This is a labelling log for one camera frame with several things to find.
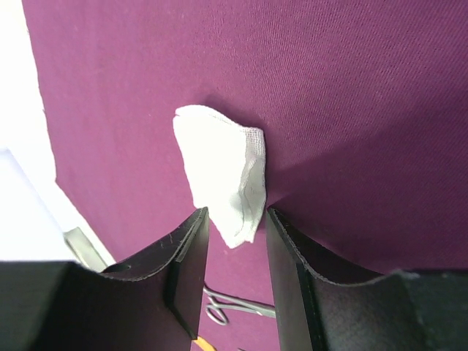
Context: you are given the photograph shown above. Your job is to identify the white gauze pad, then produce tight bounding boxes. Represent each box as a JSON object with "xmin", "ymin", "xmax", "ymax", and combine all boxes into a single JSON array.
[{"xmin": 173, "ymin": 105, "xmax": 266, "ymax": 249}]

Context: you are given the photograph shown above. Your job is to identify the silver hemostat forceps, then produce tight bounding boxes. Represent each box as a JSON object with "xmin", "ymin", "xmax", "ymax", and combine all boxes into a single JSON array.
[{"xmin": 203, "ymin": 284, "xmax": 276, "ymax": 326}]

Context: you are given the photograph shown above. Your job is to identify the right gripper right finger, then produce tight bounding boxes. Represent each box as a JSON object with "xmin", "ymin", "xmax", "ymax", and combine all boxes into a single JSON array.
[{"xmin": 266, "ymin": 208, "xmax": 467, "ymax": 350}]

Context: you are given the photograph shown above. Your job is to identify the orange bandage strip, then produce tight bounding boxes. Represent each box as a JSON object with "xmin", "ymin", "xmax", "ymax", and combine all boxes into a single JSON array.
[{"xmin": 195, "ymin": 336, "xmax": 216, "ymax": 351}]

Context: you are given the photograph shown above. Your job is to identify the purple cloth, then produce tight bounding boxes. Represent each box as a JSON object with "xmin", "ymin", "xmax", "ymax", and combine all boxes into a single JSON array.
[{"xmin": 23, "ymin": 1, "xmax": 467, "ymax": 350}]

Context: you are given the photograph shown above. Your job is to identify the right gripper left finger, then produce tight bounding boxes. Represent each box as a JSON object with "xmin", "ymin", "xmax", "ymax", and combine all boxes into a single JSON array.
[{"xmin": 1, "ymin": 208, "xmax": 209, "ymax": 350}]

